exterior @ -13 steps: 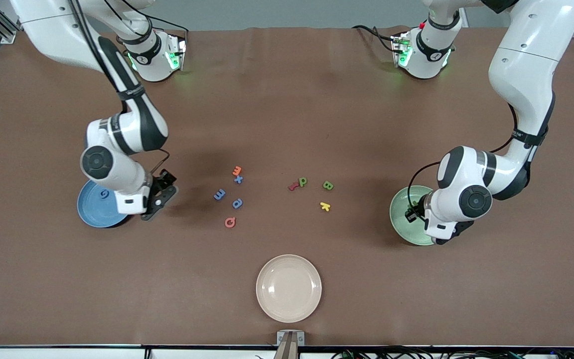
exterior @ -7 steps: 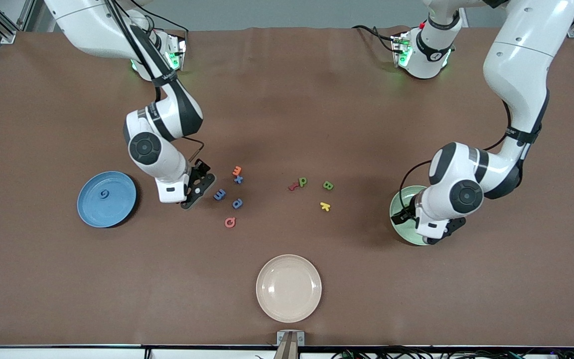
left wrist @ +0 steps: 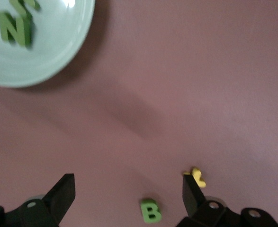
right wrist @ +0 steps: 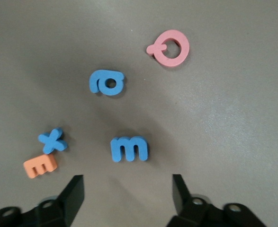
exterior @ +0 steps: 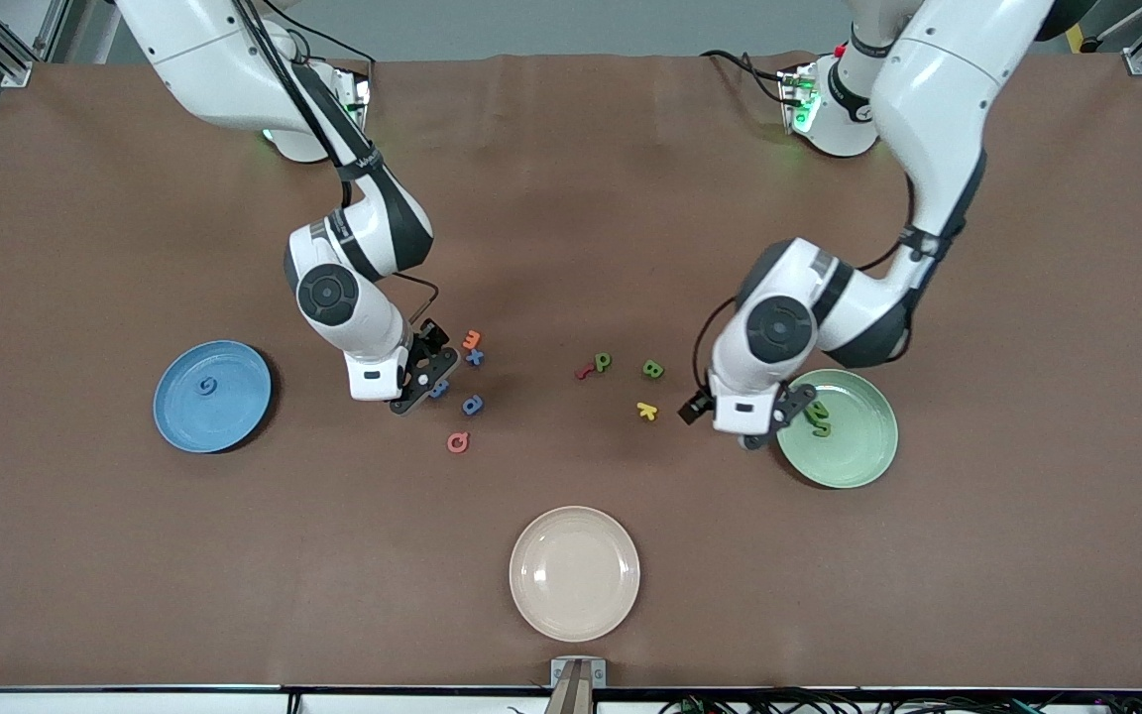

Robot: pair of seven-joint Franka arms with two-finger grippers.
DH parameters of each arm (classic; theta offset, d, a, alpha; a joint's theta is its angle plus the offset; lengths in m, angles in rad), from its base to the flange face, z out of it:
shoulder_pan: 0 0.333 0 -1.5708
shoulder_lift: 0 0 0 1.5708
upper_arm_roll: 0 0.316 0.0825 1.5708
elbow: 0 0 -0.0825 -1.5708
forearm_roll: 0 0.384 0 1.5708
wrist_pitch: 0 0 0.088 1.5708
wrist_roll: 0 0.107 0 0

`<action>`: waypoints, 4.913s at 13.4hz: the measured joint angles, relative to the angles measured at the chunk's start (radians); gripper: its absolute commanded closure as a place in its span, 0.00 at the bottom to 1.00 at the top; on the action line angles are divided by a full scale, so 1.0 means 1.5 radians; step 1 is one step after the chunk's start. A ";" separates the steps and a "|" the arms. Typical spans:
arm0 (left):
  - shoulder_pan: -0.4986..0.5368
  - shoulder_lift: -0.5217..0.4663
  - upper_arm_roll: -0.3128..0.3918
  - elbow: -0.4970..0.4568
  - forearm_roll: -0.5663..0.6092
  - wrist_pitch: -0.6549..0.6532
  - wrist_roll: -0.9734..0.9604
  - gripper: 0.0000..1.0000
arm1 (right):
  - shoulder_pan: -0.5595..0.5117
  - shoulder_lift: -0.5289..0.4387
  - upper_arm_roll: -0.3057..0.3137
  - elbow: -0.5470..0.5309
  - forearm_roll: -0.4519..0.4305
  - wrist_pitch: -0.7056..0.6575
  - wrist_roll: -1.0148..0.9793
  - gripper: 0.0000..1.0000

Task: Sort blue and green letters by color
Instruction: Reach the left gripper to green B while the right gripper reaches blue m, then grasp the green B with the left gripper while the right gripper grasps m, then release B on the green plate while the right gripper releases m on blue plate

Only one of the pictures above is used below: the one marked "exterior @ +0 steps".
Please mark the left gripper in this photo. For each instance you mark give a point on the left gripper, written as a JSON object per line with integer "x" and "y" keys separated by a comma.
{"x": 697, "y": 407}

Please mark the green plate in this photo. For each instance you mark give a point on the green plate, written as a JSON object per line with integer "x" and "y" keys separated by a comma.
{"x": 858, "y": 446}

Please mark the grey base connector box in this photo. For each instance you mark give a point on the grey base connector box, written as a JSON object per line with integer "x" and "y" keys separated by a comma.
{"x": 358, "y": 94}
{"x": 797, "y": 99}

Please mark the blue foam letter G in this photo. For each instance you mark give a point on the blue foam letter G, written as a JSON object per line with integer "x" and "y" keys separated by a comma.
{"x": 198, "y": 388}

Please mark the blue plate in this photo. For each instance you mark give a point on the blue plate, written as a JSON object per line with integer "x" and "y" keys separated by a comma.
{"x": 224, "y": 416}

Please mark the yellow foam letter K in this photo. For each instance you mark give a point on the yellow foam letter K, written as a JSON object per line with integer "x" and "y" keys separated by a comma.
{"x": 644, "y": 410}

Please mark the white table edge rail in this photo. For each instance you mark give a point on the white table edge rail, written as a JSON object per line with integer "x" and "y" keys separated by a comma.
{"x": 135, "y": 702}

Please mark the blue foam letter P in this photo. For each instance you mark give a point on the blue foam letter P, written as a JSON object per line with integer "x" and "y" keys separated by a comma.
{"x": 467, "y": 407}

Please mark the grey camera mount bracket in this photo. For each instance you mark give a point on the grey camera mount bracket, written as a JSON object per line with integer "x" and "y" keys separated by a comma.
{"x": 576, "y": 689}

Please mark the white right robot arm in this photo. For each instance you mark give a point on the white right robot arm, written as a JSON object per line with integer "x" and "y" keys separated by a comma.
{"x": 333, "y": 293}

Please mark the green foam letter N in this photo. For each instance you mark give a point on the green foam letter N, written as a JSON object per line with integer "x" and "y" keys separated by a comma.
{"x": 817, "y": 409}

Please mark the green foam letter P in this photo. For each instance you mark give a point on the green foam letter P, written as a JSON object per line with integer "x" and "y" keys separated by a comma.
{"x": 598, "y": 366}

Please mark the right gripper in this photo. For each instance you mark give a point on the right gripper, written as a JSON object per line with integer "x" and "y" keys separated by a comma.
{"x": 431, "y": 333}

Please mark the pink foam letter Q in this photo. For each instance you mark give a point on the pink foam letter Q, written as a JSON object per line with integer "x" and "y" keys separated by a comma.
{"x": 449, "y": 443}

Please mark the blue foam letter E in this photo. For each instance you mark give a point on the blue foam letter E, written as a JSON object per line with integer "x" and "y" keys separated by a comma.
{"x": 440, "y": 390}

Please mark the brown table cover sheet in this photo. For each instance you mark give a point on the brown table cover sheet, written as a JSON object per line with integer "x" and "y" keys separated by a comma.
{"x": 571, "y": 248}

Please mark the orange foam letter E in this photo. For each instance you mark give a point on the orange foam letter E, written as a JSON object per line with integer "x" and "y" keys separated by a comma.
{"x": 472, "y": 341}

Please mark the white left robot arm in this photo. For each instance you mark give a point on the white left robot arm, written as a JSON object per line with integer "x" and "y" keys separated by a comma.
{"x": 938, "y": 99}

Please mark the green foam letter B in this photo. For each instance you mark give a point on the green foam letter B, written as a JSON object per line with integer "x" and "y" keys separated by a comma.
{"x": 652, "y": 370}

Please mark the beige plate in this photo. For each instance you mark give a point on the beige plate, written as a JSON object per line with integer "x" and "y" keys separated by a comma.
{"x": 574, "y": 573}

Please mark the red foam letter J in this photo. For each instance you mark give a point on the red foam letter J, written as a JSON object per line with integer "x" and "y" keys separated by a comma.
{"x": 585, "y": 372}

